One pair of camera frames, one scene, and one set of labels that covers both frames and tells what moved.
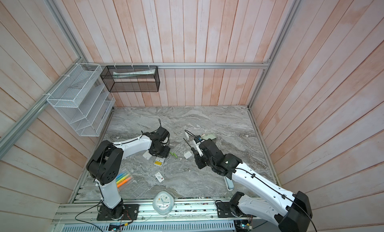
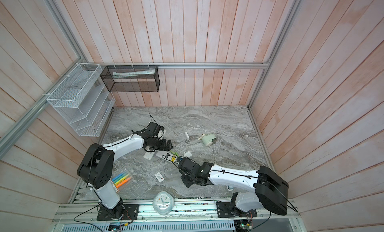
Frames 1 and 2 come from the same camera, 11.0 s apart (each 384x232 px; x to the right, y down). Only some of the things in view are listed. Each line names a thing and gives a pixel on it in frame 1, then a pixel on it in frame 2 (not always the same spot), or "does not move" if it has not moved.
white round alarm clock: x=163 y=203 does not move
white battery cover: x=188 y=154 does not move
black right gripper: x=199 y=163 → x=183 y=176
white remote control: x=147 y=155 does not move
